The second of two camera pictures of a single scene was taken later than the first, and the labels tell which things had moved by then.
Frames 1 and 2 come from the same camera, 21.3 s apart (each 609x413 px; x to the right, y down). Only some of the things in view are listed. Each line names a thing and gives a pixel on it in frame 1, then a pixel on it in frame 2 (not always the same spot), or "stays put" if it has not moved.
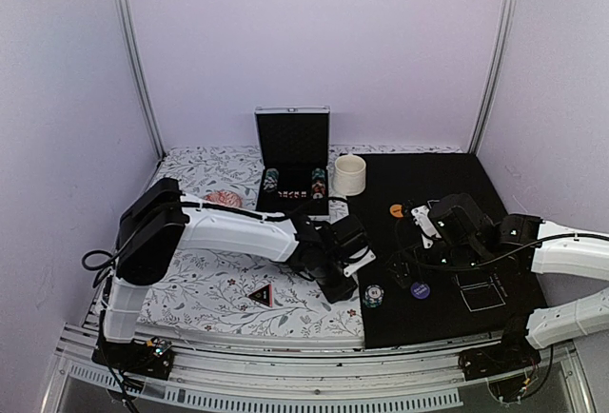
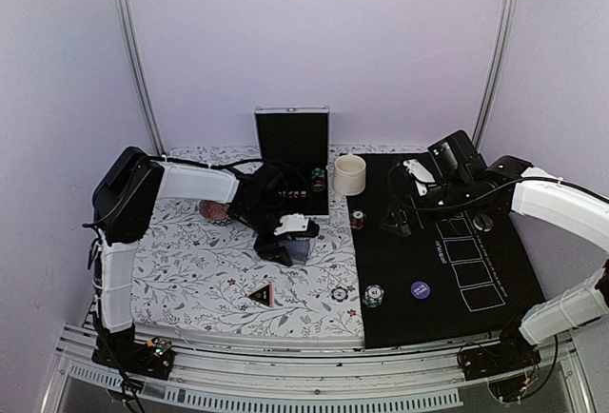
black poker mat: x=448 y=263 stays put
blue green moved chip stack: x=373 y=296 stays put
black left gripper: x=337 y=295 to x=269 y=250
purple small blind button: x=421 y=290 stays put
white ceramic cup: x=349 y=175 stays put
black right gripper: x=402 y=258 to x=403 y=229
